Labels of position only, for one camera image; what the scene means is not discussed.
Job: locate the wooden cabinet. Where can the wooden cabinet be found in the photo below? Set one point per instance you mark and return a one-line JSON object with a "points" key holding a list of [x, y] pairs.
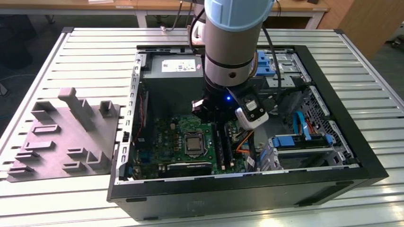
{"points": [[363, 19]]}

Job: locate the silver drive cage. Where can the silver drive cage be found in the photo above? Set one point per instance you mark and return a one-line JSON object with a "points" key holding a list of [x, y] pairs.
{"points": [[290, 80]]}

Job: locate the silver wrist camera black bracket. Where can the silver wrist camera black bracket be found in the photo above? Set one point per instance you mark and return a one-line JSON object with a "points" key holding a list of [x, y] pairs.
{"points": [[252, 113]]}

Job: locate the green motherboard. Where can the green motherboard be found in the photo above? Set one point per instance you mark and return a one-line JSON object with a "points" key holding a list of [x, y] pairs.
{"points": [[164, 151]]}

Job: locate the silver CPU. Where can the silver CPU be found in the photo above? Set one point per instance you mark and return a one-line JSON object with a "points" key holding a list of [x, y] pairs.
{"points": [[195, 144]]}

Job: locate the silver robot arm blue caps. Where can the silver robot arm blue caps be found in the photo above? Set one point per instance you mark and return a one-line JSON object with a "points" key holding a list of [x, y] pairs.
{"points": [[230, 47]]}

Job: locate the wooden desk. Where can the wooden desk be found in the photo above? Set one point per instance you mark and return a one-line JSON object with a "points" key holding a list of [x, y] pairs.
{"points": [[63, 4]]}

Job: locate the hard disk in blue carrier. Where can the hard disk in blue carrier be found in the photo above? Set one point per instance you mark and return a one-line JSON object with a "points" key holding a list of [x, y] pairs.
{"points": [[286, 141]]}

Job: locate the black office chair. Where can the black office chair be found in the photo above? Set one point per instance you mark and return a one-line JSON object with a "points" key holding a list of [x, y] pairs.
{"points": [[15, 42]]}

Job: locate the CPU socket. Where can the CPU socket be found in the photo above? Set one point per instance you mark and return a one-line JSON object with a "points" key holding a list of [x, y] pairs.
{"points": [[195, 135]]}

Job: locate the black open PC case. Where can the black open PC case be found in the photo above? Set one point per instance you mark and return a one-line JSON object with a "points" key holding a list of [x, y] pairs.
{"points": [[220, 196]]}

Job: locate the grey power supply unit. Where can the grey power supply unit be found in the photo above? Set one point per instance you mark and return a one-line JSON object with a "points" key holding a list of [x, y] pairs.
{"points": [[170, 94]]}

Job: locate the grey parts rack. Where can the grey parts rack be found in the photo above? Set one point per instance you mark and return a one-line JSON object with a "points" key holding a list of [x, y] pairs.
{"points": [[72, 142]]}

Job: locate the silver disk bay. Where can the silver disk bay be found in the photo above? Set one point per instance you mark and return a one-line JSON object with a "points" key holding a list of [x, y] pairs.
{"points": [[275, 153]]}

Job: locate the blue plastic drive latch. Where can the blue plastic drive latch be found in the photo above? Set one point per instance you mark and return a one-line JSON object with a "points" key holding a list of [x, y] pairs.
{"points": [[262, 63]]}

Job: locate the black graphics card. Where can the black graphics card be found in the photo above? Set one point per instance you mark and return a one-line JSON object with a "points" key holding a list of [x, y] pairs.
{"points": [[190, 169]]}

